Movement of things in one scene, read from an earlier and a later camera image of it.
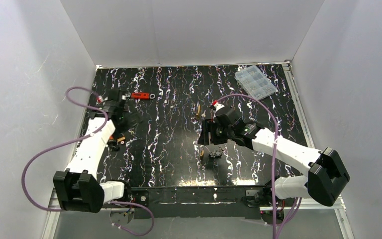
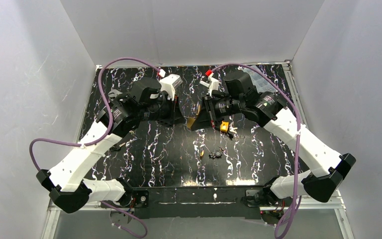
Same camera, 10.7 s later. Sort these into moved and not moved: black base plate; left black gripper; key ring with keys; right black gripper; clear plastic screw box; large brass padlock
Moved: left black gripper; right black gripper
Not moved: clear plastic screw box; large brass padlock; key ring with keys; black base plate
